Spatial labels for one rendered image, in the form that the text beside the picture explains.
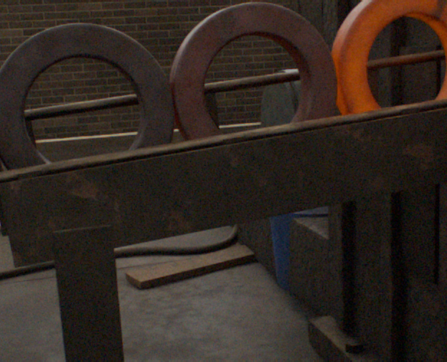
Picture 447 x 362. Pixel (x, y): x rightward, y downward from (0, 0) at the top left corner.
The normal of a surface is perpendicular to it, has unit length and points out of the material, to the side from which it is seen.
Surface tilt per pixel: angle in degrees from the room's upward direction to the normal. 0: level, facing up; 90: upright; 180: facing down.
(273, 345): 0
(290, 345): 0
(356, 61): 90
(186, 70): 90
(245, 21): 90
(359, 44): 90
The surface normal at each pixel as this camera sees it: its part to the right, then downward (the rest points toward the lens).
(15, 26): 0.26, 0.16
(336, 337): -0.05, -0.98
